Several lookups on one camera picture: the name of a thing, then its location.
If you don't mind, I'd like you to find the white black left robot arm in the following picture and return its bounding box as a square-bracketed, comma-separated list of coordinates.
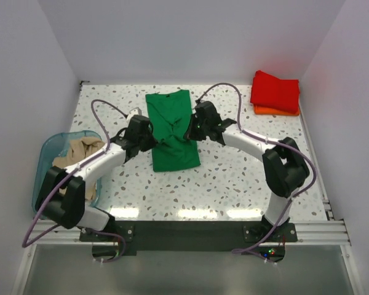
[35, 114, 157, 241]

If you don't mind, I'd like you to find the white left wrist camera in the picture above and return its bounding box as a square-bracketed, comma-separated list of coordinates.
[127, 107, 142, 120]

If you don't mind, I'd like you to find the clear blue plastic bin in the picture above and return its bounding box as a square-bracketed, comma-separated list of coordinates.
[31, 130, 105, 211]

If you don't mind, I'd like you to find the beige crumpled t shirt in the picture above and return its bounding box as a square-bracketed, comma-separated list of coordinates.
[51, 136, 107, 202]

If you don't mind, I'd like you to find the red folded t shirt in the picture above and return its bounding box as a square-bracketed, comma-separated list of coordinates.
[250, 70, 300, 112]

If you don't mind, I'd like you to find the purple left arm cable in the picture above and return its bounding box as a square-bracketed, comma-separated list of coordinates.
[21, 99, 133, 264]

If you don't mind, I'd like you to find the orange folded t shirt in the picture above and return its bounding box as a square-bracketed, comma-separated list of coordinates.
[253, 105, 300, 116]

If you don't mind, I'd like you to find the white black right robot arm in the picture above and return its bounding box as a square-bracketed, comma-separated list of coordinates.
[184, 101, 310, 242]

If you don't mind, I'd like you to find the green t shirt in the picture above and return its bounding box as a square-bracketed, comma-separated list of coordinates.
[145, 90, 200, 172]

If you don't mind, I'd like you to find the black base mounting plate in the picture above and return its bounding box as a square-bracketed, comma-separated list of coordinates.
[79, 219, 298, 262]

